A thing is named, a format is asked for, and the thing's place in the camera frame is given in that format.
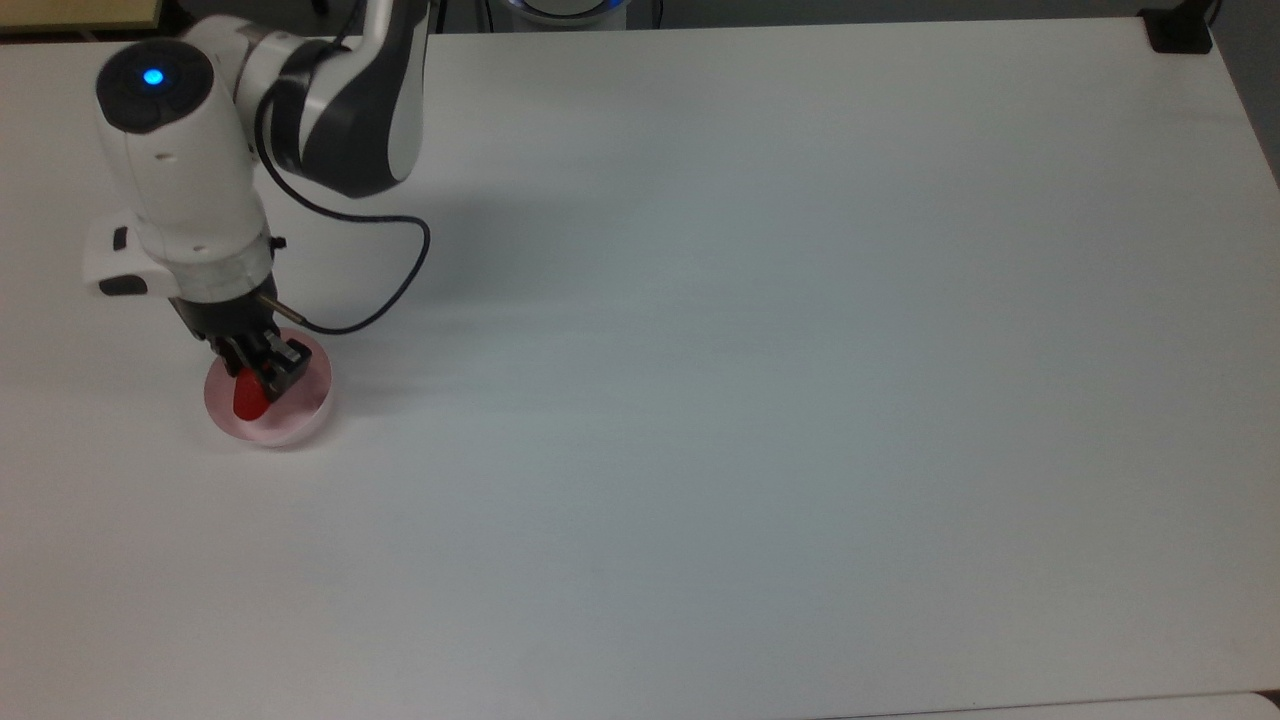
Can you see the pink plastic bowl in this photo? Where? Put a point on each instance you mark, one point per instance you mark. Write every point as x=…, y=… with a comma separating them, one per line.
x=305, y=410

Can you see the red strawberry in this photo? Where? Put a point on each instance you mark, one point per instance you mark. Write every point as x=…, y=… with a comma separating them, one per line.
x=248, y=398

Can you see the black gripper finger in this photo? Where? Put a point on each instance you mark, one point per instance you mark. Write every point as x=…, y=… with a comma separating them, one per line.
x=285, y=365
x=238, y=355

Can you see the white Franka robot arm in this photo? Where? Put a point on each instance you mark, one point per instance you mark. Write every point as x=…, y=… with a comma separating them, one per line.
x=185, y=160

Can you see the black table clamp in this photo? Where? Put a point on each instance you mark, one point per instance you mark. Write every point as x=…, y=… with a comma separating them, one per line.
x=1178, y=30

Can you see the yellowish board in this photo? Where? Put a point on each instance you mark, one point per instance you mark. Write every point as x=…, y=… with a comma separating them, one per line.
x=75, y=12

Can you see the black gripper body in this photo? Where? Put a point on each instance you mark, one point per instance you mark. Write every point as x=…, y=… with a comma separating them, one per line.
x=225, y=318

